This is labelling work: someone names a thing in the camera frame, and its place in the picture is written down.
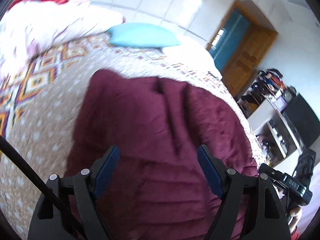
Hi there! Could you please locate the dark ornate clock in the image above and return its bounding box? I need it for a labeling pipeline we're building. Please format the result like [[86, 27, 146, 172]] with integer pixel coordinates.
[[284, 86, 298, 101]]

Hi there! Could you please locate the teal pillow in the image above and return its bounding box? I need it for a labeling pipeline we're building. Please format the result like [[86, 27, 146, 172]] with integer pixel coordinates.
[[107, 22, 181, 49]]

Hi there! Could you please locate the person's right hand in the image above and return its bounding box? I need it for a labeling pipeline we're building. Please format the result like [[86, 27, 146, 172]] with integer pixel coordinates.
[[290, 206, 304, 230]]

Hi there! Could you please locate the maroon quilted jacket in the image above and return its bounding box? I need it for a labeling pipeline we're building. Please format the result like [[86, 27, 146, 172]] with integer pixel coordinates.
[[64, 69, 259, 240]]

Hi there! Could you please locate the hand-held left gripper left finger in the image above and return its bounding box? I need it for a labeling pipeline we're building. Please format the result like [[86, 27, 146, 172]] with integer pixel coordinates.
[[27, 145, 121, 240]]

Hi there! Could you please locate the white duvet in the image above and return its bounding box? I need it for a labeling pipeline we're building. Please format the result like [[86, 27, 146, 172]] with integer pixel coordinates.
[[0, 0, 125, 78]]

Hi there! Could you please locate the wooden door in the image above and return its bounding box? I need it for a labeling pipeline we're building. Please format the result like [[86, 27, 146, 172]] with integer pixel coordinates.
[[221, 26, 279, 97]]

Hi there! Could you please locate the white television cabinet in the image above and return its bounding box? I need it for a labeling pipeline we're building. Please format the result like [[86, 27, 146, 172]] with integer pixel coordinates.
[[247, 97, 307, 168]]

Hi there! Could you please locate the patterned bed quilt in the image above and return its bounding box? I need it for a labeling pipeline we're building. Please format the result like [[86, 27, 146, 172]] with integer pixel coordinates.
[[0, 33, 269, 238]]

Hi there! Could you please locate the black braided cable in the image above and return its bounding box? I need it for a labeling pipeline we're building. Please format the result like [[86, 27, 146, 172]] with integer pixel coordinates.
[[0, 136, 85, 240]]

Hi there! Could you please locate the black bag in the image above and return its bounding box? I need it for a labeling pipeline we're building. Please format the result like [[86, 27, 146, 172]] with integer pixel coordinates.
[[293, 149, 317, 188]]

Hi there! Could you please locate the black television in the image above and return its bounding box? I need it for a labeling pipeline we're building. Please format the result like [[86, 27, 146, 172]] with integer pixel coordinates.
[[282, 93, 319, 151]]

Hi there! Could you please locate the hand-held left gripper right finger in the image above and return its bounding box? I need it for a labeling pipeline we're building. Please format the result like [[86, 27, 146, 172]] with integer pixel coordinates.
[[197, 144, 292, 240]]

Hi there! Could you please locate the clothes shelf rack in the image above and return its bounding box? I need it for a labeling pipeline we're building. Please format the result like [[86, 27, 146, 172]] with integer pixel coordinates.
[[236, 68, 287, 118]]

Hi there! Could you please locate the teal glass door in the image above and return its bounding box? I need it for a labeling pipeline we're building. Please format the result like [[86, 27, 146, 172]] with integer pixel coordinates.
[[206, 1, 252, 73]]

